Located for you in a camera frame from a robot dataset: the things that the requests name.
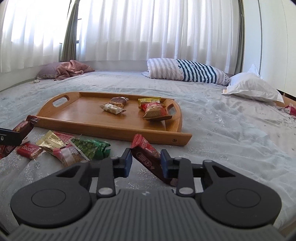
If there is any wooden tray with handles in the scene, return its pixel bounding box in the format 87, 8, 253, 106
34, 91, 193, 147

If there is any gold snack packet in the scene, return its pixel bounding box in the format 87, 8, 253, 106
35, 130, 68, 153

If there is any white nut packet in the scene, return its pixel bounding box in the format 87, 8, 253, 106
100, 103, 127, 115

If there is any red and white packet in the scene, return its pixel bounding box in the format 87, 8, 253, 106
283, 104, 296, 115

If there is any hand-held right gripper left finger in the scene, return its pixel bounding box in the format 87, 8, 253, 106
54, 148, 133, 198

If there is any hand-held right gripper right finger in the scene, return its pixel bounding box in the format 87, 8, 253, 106
160, 149, 236, 198

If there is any wooden bedside board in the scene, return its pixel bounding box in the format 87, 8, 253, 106
276, 89, 296, 110

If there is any red and brown wafer bar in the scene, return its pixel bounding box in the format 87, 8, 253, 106
130, 134, 177, 186
11, 115, 40, 141

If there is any yellow snack packet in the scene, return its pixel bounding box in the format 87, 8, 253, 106
138, 97, 162, 109

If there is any pink clear-window snack packet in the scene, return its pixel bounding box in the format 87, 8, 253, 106
52, 144, 89, 168

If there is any white pillow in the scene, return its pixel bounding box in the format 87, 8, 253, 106
221, 64, 285, 103

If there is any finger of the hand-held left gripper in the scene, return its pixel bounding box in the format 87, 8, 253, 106
0, 127, 28, 146

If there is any red and gold nut packet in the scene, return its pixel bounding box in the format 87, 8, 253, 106
141, 103, 173, 121

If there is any green curtain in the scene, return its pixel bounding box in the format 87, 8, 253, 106
235, 0, 245, 74
59, 0, 82, 62

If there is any mauve pillow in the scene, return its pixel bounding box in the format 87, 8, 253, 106
36, 62, 62, 80

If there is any red biscuit packet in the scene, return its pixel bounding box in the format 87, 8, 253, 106
17, 141, 44, 160
0, 144, 18, 160

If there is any pink blanket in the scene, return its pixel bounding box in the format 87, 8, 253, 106
54, 60, 95, 81

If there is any white wardrobe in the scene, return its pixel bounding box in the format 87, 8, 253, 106
242, 0, 296, 98

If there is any brown almond packet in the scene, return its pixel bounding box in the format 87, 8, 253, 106
108, 97, 129, 108

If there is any striped pillow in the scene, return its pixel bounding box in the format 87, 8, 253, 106
141, 58, 230, 87

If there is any light blue snowflake bedspread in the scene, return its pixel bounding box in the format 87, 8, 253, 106
0, 70, 296, 209

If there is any green pea packet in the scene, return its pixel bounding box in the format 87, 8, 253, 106
70, 137, 111, 161

